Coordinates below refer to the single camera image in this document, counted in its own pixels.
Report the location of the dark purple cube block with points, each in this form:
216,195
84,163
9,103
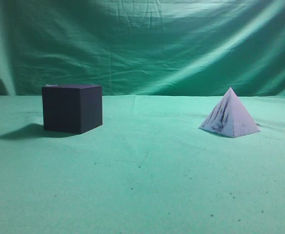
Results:
72,108

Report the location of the white square pyramid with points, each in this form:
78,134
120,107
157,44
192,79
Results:
230,118

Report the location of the green table cloth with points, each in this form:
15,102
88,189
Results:
148,169

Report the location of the green backdrop cloth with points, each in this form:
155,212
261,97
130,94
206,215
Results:
144,47

